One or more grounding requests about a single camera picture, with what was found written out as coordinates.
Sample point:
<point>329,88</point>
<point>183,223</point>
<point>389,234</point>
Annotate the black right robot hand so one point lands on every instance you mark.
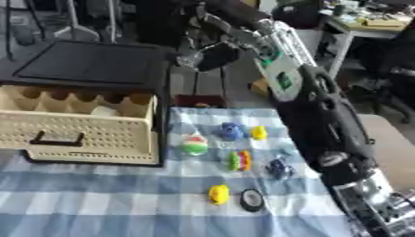
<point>216,55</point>

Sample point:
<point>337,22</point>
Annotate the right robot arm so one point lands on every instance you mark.
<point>324,123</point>

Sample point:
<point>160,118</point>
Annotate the white object in drawer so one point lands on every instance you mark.
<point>104,111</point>

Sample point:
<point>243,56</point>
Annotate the pale compartment drawer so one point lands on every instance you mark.
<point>75,129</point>

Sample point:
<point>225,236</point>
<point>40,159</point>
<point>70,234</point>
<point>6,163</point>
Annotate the dark red box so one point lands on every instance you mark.
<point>199,100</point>

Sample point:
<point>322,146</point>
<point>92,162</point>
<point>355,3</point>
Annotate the tan cardboard box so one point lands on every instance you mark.
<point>260,87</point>

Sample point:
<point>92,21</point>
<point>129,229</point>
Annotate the blue soft toy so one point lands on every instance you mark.
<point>231,130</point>

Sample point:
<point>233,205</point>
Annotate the small yellow toy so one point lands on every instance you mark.
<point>259,132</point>

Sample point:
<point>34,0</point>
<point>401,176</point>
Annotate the green red white toy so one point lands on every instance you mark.
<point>193,145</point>

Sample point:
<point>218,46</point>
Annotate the green orange striped toy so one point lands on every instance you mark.
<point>239,160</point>

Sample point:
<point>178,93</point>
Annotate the black cabinet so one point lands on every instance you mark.
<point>92,63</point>

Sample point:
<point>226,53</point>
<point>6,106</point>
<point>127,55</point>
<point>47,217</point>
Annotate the dark blue toy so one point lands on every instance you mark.
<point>280,168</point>

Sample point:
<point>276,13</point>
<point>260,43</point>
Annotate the white tripod stand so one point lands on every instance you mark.
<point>81,21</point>

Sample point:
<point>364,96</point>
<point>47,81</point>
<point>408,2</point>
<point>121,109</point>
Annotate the yellow duck toy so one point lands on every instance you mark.
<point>219,194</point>

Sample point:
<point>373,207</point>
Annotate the grey desk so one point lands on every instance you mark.
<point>362,27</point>

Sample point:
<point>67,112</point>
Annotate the black tape roll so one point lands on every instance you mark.
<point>252,200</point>

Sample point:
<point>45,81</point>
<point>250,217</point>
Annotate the black office chair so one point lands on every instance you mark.
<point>391,77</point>

